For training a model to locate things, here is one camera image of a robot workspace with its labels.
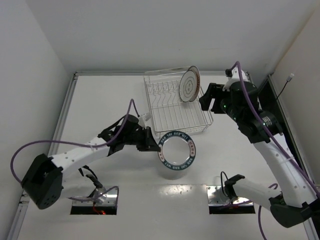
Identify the white plate with green rings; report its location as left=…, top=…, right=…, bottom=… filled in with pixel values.
left=179, top=71, right=196, bottom=102

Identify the plate with teal lettered rim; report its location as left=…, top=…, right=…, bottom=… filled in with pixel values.
left=158, top=130, right=197, bottom=171

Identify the white plate with orange sunburst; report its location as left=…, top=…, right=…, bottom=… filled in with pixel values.
left=188, top=65, right=201, bottom=102

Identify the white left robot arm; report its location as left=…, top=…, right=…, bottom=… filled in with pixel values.
left=21, top=114, right=161, bottom=210

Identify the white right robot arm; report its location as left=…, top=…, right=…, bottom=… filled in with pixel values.
left=199, top=81, right=320, bottom=228

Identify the aluminium table frame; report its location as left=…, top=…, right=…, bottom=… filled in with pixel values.
left=18, top=73, right=318, bottom=240

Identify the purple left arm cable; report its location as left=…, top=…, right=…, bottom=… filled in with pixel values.
left=10, top=98, right=141, bottom=203

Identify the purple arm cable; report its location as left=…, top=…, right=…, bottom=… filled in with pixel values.
left=10, top=98, right=141, bottom=203
left=219, top=61, right=320, bottom=240

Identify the wire dish rack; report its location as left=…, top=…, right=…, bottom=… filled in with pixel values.
left=143, top=66, right=213, bottom=138

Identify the black wall cable with plug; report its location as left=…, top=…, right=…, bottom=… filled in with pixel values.
left=276, top=73, right=295, bottom=100

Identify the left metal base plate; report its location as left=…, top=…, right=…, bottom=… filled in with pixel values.
left=69, top=186, right=119, bottom=207

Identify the metal base plate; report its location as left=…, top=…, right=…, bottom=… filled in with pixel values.
left=69, top=186, right=119, bottom=207
left=206, top=185, right=254, bottom=207

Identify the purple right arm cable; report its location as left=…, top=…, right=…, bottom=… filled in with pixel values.
left=219, top=61, right=320, bottom=240

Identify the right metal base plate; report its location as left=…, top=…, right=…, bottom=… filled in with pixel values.
left=206, top=185, right=254, bottom=207

